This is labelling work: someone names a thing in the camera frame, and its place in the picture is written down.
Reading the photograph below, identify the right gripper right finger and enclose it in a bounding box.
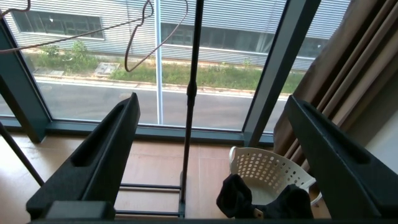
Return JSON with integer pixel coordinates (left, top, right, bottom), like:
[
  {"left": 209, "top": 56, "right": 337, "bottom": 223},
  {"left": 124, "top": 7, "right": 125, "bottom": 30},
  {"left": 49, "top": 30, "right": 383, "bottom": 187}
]
[{"left": 285, "top": 95, "right": 398, "bottom": 218}]

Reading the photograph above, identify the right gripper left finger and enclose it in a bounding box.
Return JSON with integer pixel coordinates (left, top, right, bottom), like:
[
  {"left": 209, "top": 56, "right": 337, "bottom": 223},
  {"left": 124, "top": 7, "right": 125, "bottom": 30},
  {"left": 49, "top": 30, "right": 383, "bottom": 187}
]
[{"left": 26, "top": 92, "right": 141, "bottom": 220}]

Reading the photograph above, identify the pink clothes hanger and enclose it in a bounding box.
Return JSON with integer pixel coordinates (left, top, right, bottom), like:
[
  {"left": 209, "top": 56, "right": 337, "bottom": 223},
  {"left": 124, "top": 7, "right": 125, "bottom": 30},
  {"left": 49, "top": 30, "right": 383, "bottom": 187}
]
[
  {"left": 124, "top": 0, "right": 190, "bottom": 73},
  {"left": 0, "top": 0, "right": 155, "bottom": 55}
]

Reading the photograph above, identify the white laundry basket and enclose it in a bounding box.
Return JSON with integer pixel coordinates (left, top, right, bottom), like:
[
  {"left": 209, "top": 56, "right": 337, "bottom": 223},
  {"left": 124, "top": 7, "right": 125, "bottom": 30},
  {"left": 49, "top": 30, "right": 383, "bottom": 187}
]
[{"left": 229, "top": 146, "right": 323, "bottom": 215}]

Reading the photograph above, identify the black clothes rack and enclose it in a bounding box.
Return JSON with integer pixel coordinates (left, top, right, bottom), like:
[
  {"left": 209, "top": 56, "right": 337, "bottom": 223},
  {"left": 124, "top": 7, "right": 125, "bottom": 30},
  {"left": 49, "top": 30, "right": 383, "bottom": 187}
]
[{"left": 0, "top": 0, "right": 205, "bottom": 218}]

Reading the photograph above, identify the beige curtain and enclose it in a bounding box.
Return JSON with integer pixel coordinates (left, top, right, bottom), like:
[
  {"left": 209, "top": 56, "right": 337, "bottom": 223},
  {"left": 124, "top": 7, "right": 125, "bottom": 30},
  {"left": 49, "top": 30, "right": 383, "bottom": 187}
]
[{"left": 272, "top": 0, "right": 398, "bottom": 174}]

